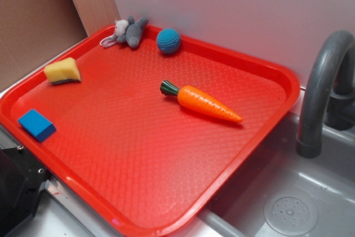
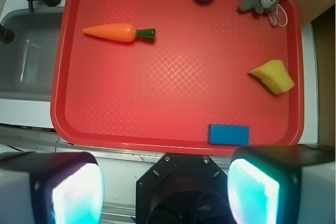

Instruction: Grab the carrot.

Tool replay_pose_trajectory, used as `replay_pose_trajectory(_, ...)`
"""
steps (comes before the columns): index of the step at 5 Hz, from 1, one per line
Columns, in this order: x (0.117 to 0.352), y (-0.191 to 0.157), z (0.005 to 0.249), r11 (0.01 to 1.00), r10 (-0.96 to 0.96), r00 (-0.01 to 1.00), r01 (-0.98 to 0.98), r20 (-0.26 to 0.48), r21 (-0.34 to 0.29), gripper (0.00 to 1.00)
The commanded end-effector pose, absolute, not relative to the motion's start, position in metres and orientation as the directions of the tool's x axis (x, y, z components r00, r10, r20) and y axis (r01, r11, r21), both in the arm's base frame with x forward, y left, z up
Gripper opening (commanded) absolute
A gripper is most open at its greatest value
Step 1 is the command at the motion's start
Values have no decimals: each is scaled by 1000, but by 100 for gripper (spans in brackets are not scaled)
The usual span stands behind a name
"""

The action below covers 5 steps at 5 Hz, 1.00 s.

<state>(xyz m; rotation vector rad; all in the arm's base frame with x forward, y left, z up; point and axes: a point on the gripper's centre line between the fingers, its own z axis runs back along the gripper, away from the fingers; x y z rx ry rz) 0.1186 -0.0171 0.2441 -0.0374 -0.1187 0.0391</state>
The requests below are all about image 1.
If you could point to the orange toy carrot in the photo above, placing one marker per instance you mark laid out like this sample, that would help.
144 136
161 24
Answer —
194 99

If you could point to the red plastic tray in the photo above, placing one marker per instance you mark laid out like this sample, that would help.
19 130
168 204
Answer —
143 162

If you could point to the blue knitted ball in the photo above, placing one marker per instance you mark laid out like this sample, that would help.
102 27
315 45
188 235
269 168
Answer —
168 41

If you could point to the grey plush bunny toy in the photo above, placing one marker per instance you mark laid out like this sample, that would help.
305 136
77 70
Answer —
127 31

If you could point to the yellow sponge wedge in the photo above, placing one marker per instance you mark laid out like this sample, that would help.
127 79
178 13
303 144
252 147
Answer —
62 71

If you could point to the grey toy sink basin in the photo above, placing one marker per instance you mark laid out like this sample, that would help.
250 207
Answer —
276 192

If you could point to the blue rectangular block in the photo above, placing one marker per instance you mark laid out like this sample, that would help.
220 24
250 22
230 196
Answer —
38 126

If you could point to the grey toy faucet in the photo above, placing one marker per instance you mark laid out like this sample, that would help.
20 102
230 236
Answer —
329 95

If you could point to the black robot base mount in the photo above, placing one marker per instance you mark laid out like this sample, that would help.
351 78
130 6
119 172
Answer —
23 179

